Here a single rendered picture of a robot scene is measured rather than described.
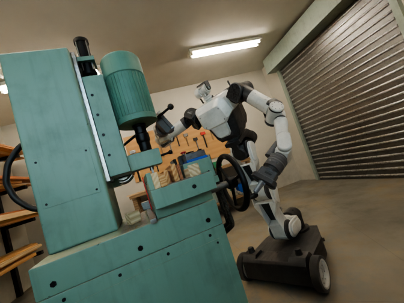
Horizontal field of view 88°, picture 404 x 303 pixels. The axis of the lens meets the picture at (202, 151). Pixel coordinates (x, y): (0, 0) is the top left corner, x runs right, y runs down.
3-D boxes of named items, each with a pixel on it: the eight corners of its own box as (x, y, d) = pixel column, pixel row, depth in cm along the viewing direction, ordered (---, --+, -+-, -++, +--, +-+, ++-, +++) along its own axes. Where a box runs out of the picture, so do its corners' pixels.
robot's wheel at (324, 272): (308, 283, 117) (323, 297, 125) (317, 284, 114) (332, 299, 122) (308, 248, 130) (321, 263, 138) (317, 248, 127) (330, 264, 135)
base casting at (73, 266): (223, 223, 74) (215, 198, 75) (34, 305, 56) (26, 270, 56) (193, 210, 116) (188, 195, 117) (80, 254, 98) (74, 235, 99)
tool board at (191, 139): (231, 152, 440) (217, 112, 447) (135, 182, 393) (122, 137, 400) (230, 153, 444) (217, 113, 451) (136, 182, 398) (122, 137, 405)
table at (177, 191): (241, 178, 73) (236, 162, 73) (156, 210, 63) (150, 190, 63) (196, 183, 130) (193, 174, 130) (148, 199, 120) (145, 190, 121)
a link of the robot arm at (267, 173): (275, 193, 96) (288, 174, 99) (275, 183, 88) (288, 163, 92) (251, 181, 103) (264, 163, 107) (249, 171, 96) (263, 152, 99)
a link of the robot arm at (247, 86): (254, 101, 134) (238, 92, 140) (260, 88, 128) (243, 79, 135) (244, 104, 126) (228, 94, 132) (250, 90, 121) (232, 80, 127)
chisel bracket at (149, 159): (164, 165, 90) (158, 146, 91) (131, 175, 86) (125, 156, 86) (162, 167, 97) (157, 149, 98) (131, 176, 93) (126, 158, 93)
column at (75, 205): (118, 230, 74) (66, 45, 80) (46, 257, 67) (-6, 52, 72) (123, 220, 95) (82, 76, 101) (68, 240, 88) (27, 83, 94)
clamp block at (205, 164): (216, 174, 94) (210, 156, 95) (189, 184, 90) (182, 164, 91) (206, 176, 108) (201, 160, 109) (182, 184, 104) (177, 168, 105)
